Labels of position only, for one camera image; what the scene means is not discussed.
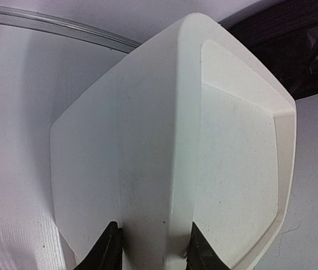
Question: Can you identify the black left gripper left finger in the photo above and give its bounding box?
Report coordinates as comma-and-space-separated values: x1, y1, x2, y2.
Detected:
76, 221, 122, 270

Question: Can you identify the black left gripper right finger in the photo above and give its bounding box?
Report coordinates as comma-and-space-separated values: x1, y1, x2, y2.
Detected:
186, 222, 228, 270

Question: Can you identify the black ribbed hard suitcase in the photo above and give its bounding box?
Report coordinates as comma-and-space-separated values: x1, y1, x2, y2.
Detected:
228, 1, 318, 100

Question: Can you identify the white drawer storage box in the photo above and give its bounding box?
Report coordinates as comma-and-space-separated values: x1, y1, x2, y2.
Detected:
50, 13, 297, 269

